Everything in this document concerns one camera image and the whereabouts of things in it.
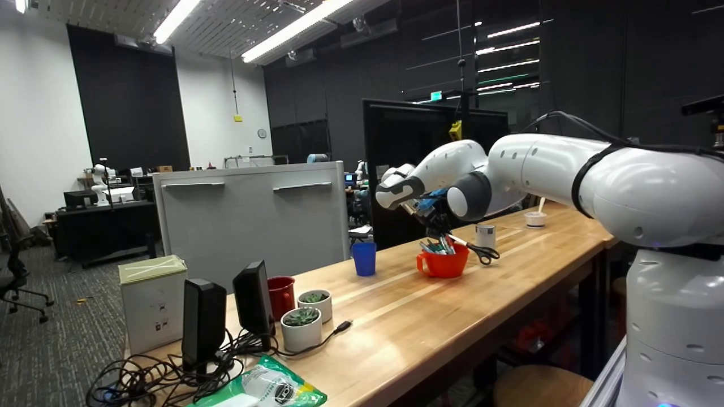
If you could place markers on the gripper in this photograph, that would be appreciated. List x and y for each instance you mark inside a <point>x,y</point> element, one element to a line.
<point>436,217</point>

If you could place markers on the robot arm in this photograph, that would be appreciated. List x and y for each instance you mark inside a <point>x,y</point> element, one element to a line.
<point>639,192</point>

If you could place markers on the orange mug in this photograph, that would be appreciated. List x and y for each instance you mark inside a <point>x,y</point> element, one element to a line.
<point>444,265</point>

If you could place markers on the red mug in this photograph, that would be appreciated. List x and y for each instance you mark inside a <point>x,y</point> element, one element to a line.
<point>282,297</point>

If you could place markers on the heap of pens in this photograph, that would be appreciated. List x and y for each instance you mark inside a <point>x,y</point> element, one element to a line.
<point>436,247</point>

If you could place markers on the silver can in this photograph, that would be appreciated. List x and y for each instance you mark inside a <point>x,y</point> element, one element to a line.
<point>486,236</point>

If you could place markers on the large black monitor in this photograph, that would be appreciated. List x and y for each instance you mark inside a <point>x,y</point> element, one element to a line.
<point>407,141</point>

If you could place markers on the blue plastic cup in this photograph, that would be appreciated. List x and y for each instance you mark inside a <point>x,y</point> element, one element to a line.
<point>364,260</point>

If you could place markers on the white bowl with spoon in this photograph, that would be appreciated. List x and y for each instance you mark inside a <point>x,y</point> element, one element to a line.
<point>535,219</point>

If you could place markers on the white pot with succulent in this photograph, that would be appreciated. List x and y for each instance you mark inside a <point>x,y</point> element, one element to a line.
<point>317,302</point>
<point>301,333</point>

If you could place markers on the grey partition panel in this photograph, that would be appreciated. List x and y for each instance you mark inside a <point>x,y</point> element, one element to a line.
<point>254,226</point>

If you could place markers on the round wooden stool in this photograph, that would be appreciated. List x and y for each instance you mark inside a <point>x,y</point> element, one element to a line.
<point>540,387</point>

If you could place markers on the black speaker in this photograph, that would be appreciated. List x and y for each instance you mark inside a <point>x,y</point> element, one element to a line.
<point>203,322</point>
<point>253,299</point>

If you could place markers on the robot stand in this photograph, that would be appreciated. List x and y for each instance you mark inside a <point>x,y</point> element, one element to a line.
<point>605,381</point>

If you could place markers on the green and white packet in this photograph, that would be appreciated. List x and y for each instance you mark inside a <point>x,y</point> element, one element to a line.
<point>266,387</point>

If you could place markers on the white cardboard box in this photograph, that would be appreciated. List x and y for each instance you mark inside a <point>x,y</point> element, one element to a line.
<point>153,305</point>

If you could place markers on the black desk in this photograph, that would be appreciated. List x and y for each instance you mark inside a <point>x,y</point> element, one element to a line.
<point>104,229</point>

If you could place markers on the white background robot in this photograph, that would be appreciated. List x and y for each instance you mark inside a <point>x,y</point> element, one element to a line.
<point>100,182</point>

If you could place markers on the black office chair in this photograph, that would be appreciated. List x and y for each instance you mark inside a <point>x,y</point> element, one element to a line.
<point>14,277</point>

